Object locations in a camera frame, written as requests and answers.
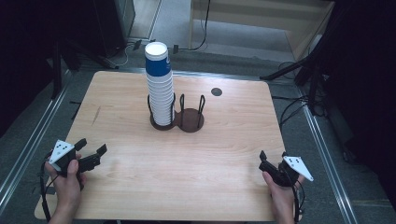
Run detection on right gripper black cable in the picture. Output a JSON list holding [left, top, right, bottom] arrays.
[[291, 183, 306, 224]]

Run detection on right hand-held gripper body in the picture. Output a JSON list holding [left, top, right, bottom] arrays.
[[269, 156, 315, 189]]

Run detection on person's right hand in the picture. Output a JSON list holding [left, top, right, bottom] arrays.
[[262, 171, 306, 216]]

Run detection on black floor cables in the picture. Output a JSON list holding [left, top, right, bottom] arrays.
[[271, 60, 329, 129]]

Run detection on black wire cup holder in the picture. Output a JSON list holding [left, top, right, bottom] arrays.
[[147, 92, 206, 133]]

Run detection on white floor cable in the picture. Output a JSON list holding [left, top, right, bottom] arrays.
[[114, 42, 135, 68]]

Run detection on metal floor rail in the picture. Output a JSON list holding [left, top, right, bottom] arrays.
[[0, 85, 70, 217], [297, 90, 360, 224]]

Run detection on black metal stand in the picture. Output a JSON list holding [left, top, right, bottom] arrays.
[[260, 27, 332, 117], [49, 35, 120, 101]]

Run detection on black hanging cable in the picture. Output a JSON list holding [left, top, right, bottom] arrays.
[[186, 0, 212, 52]]

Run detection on stack of white paper cups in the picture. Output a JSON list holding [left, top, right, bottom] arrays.
[[146, 70, 176, 127]]

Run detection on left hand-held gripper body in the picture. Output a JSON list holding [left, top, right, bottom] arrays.
[[46, 139, 102, 178]]

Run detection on light wooden shelf unit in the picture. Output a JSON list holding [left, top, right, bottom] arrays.
[[188, 0, 336, 62]]

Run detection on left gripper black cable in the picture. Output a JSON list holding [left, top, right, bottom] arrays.
[[39, 153, 60, 222]]

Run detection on dark cabinet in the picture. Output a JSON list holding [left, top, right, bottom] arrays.
[[92, 0, 136, 58]]

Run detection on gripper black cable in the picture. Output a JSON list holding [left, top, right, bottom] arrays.
[[39, 153, 60, 222], [291, 183, 306, 224]]

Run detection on person's left hand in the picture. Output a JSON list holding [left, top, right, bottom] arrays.
[[44, 159, 88, 216]]

